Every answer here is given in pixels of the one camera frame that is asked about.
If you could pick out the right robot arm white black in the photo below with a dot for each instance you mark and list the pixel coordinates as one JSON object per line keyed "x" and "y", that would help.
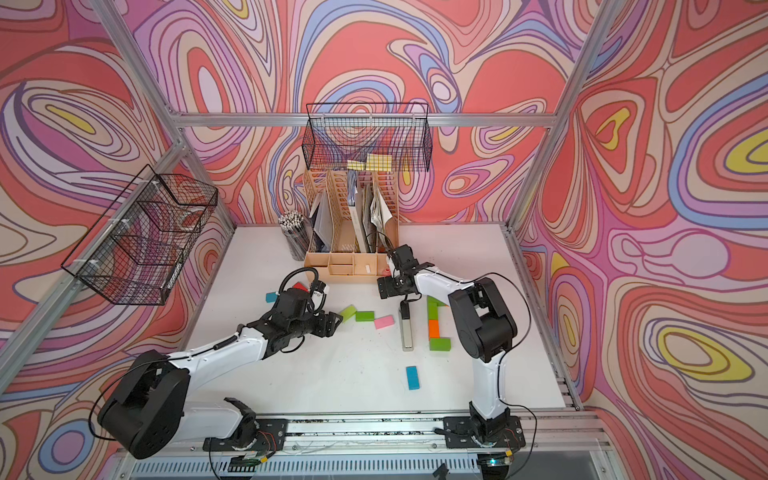
{"x": 486, "y": 331}

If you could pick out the yellow sticky note block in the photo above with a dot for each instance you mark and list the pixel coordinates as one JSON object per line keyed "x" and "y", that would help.
{"x": 372, "y": 162}

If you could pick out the clear cup of pencils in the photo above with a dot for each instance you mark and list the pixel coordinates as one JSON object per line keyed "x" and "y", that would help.
{"x": 297, "y": 232}

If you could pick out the green block carried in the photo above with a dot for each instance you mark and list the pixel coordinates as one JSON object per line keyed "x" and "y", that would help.
{"x": 433, "y": 312}

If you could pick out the orange block front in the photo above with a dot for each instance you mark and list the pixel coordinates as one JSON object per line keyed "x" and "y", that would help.
{"x": 433, "y": 329}

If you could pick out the green block middle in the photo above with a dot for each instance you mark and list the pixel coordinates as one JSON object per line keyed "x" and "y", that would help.
{"x": 365, "y": 316}

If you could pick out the light green block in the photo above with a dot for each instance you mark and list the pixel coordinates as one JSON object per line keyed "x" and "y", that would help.
{"x": 348, "y": 313}

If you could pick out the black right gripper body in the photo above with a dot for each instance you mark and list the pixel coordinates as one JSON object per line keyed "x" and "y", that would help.
{"x": 393, "y": 286}

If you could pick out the left black wire basket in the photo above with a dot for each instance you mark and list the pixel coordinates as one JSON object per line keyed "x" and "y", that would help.
{"x": 136, "y": 250}

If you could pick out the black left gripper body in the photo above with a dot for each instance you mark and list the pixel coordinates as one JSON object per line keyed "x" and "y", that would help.
{"x": 319, "y": 325}

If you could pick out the back black wire basket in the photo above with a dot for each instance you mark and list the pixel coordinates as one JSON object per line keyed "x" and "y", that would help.
{"x": 337, "y": 132}

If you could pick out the black wire basket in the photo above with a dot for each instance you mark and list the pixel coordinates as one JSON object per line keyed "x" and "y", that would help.
{"x": 136, "y": 250}
{"x": 337, "y": 132}

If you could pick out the black white stapler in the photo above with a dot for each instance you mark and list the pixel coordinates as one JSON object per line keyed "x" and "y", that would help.
{"x": 406, "y": 326}

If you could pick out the pink wooden block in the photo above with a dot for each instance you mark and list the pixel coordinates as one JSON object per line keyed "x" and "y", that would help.
{"x": 384, "y": 322}

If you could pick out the metal base rail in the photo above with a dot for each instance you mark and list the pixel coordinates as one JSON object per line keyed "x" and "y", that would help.
{"x": 419, "y": 440}

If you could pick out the red wooden block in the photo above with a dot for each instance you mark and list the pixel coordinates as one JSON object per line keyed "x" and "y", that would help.
{"x": 300, "y": 287}

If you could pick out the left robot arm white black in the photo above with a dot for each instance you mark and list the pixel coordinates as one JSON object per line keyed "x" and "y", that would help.
{"x": 149, "y": 407}

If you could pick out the teal block front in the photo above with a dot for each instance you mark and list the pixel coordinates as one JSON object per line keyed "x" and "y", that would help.
{"x": 412, "y": 376}

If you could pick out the beige desk organizer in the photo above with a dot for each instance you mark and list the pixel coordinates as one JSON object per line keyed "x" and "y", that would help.
{"x": 353, "y": 222}

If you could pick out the green block long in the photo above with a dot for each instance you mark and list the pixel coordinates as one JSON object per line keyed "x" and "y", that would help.
{"x": 435, "y": 301}

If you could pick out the dark green block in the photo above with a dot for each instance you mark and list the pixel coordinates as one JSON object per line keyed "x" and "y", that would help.
{"x": 440, "y": 344}

